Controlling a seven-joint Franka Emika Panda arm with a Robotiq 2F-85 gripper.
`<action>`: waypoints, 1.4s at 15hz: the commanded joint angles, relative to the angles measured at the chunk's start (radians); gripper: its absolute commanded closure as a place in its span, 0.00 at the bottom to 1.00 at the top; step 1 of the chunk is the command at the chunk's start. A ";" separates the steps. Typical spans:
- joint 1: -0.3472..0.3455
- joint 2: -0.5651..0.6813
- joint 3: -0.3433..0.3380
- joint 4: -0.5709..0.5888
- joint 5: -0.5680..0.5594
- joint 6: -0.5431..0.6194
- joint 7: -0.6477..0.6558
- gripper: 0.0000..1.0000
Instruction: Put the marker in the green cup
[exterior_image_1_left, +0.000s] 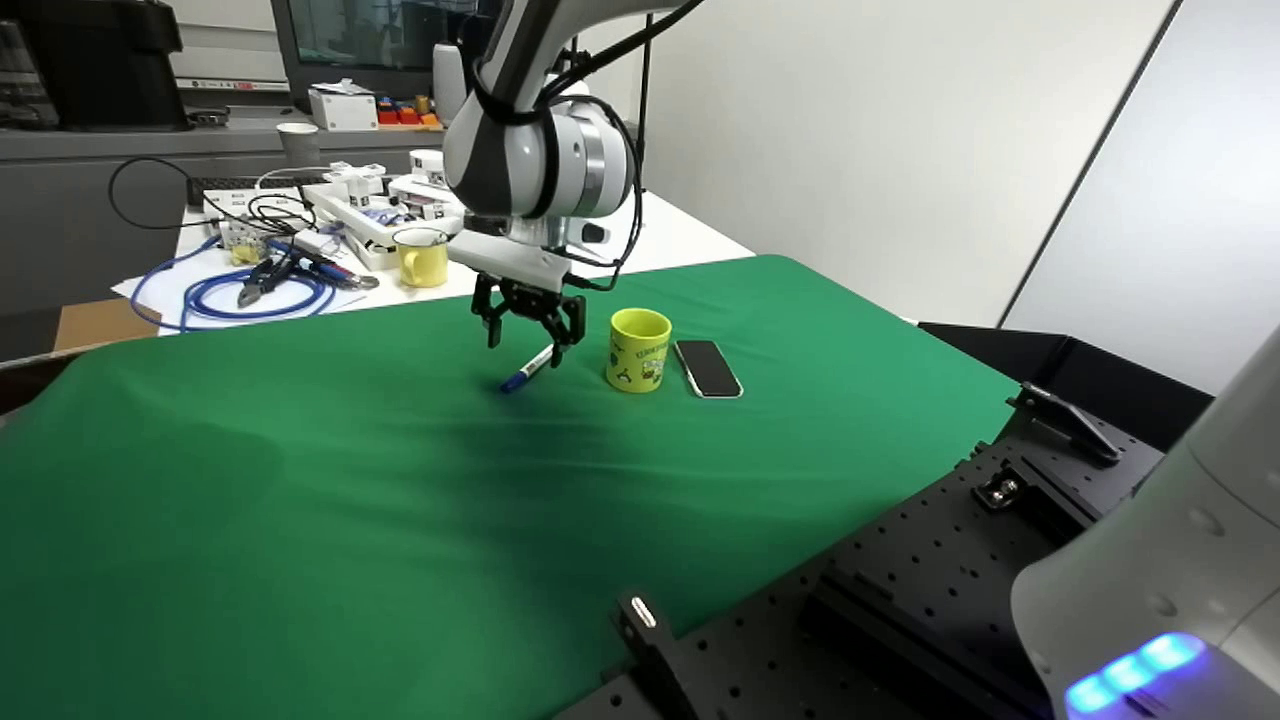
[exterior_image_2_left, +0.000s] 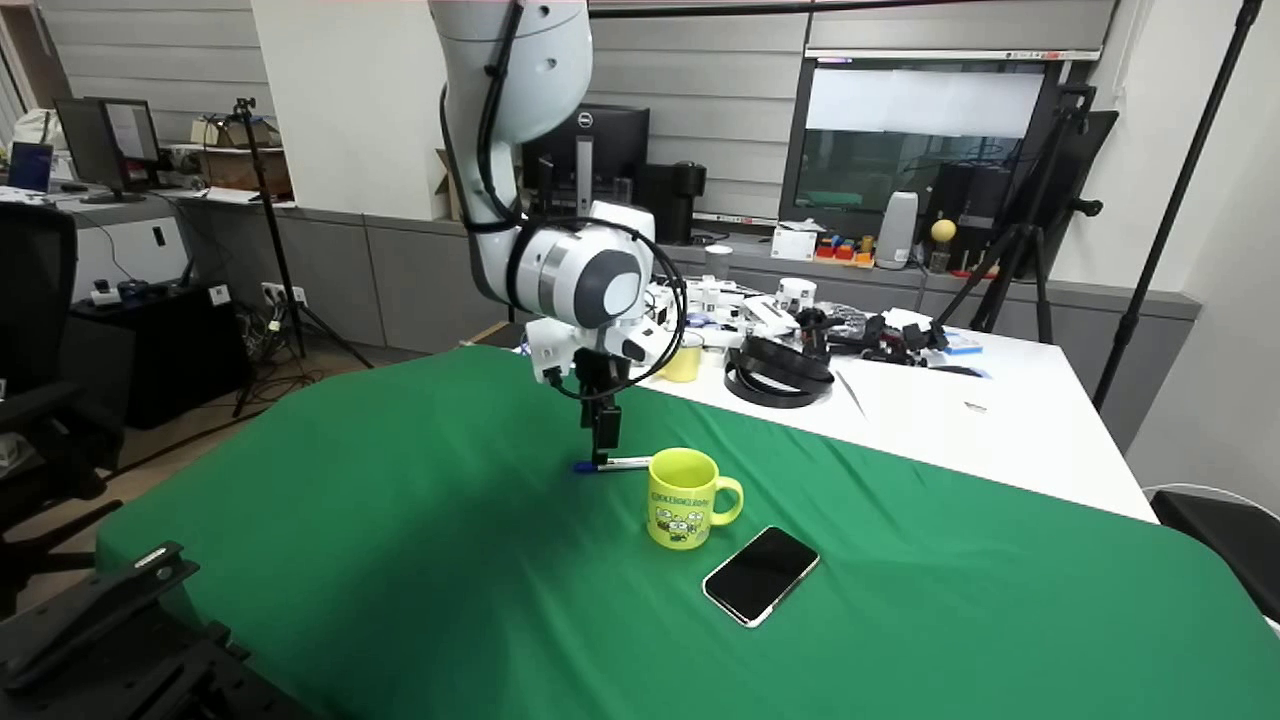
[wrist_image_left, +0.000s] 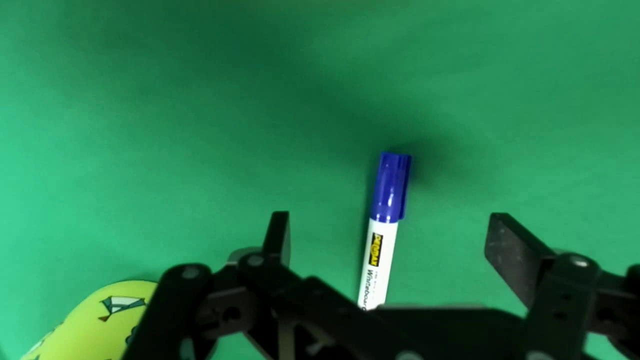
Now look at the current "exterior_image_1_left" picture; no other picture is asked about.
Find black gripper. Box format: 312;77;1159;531
472;274;592;374

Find white marker blue cap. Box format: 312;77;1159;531
495;340;559;402

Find small yellow cup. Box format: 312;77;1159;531
394;228;457;291

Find small clear cup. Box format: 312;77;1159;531
218;216;274;268

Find yellow-green printed mug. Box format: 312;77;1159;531
605;305;676;402

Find black smartphone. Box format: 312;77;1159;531
674;337;748;405

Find white parts bin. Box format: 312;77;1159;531
301;159;472;274

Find red orange small items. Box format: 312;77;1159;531
376;94;443;134

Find white cylindrical bottle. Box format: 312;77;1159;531
429;40;465;128

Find black vertical pole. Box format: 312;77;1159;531
634;0;662;189

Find green table cloth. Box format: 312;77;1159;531
0;251;1024;720

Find black clamp white label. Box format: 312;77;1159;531
608;585;699;720

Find large dark monitor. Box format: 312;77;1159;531
269;0;512;104

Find flat cardboard piece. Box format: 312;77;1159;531
54;295;163;355

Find black perforated breadboard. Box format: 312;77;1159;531
557;422;1167;720

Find black office chair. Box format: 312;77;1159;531
0;0;193;134

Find black flat clamp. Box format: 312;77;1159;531
1010;381;1130;467

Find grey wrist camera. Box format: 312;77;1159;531
443;228;577;291

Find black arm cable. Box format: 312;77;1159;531
457;0;707;295

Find blue handled pliers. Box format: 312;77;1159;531
236;243;386;312

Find blue coiled cable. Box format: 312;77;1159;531
128;234;346;337

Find thin black cable loop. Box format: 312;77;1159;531
105;151;212;235

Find small black bracket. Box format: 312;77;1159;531
974;467;1031;519

